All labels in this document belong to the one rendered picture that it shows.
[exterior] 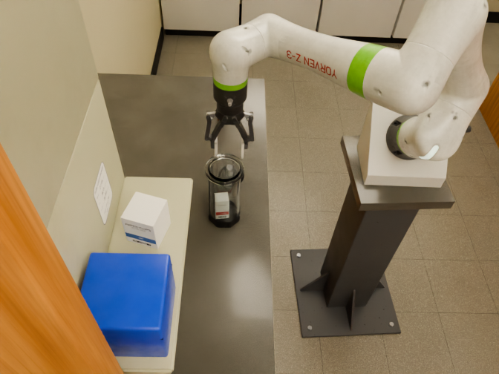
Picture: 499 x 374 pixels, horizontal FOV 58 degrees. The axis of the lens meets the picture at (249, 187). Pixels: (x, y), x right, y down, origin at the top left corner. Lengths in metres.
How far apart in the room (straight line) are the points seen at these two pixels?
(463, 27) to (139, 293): 0.77
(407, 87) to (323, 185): 1.88
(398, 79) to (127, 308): 0.67
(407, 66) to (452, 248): 1.90
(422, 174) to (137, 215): 1.13
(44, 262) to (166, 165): 1.33
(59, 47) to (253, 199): 1.03
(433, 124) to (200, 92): 0.92
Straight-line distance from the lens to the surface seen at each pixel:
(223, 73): 1.17
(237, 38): 1.15
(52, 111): 0.50
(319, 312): 2.32
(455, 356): 2.46
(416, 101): 0.96
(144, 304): 0.55
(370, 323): 2.36
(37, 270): 0.25
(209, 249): 1.36
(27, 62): 0.46
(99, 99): 0.65
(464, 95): 1.35
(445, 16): 1.01
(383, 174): 1.55
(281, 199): 2.67
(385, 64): 0.98
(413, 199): 1.59
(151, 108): 1.79
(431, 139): 1.33
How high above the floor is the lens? 2.09
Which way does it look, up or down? 50 degrees down
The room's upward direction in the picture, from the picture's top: 4 degrees clockwise
